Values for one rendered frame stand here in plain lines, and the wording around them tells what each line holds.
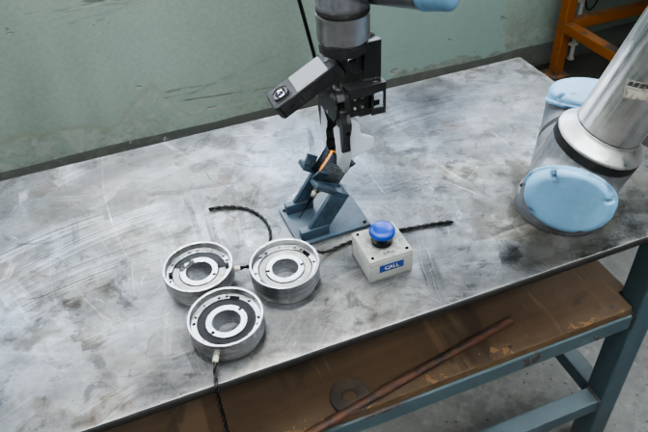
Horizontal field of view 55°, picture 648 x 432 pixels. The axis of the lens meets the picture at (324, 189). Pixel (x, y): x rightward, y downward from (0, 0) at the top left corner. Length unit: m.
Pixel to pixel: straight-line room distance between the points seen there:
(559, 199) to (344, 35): 0.35
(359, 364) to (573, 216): 0.49
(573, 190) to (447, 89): 0.63
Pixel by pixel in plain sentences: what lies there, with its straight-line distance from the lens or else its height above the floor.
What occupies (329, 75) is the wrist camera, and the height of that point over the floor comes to 1.08.
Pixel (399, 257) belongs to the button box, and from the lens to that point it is 0.95.
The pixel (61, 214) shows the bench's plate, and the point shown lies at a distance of 1.20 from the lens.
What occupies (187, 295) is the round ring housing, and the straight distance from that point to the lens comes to 0.94.
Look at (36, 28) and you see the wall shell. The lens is 2.43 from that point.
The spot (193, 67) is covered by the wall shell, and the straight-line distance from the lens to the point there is 2.54.
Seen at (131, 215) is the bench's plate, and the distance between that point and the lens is 1.15.
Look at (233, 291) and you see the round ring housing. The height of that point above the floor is 0.83.
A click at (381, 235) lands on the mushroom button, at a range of 0.93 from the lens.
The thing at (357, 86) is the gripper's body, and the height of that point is 1.06.
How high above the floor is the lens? 1.51
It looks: 39 degrees down
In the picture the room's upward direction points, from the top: 3 degrees counter-clockwise
